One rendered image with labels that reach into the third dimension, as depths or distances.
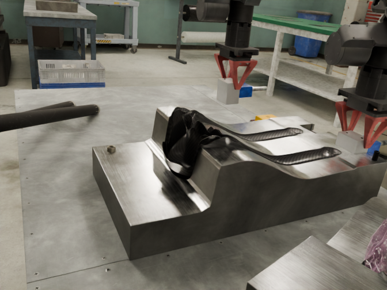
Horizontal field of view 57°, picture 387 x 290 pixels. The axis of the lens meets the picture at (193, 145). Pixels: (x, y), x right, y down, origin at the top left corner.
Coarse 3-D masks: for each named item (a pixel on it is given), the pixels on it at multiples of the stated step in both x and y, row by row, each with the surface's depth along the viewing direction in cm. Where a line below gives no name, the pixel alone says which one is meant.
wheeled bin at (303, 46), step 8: (304, 16) 743; (312, 16) 724; (320, 16) 727; (328, 16) 735; (296, 40) 775; (304, 40) 755; (312, 40) 748; (320, 40) 760; (296, 48) 780; (304, 48) 760; (312, 48) 759; (304, 56) 766; (312, 56) 772
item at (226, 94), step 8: (224, 80) 87; (232, 80) 87; (224, 88) 86; (232, 88) 86; (248, 88) 88; (256, 88) 91; (264, 88) 92; (224, 96) 87; (232, 96) 86; (240, 96) 88; (248, 96) 89
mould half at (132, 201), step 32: (160, 128) 69; (256, 128) 78; (96, 160) 65; (128, 160) 64; (160, 160) 65; (224, 160) 51; (256, 160) 52; (320, 160) 66; (352, 160) 66; (384, 160) 67; (128, 192) 54; (160, 192) 55; (192, 192) 55; (224, 192) 52; (256, 192) 55; (288, 192) 58; (320, 192) 62; (352, 192) 66; (128, 224) 48; (160, 224) 49; (192, 224) 52; (224, 224) 54; (256, 224) 58; (128, 256) 50
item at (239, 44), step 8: (232, 24) 80; (248, 24) 81; (232, 32) 81; (240, 32) 80; (248, 32) 81; (232, 40) 81; (240, 40) 81; (248, 40) 82; (232, 48) 80; (240, 48) 81; (248, 48) 81; (256, 48) 82
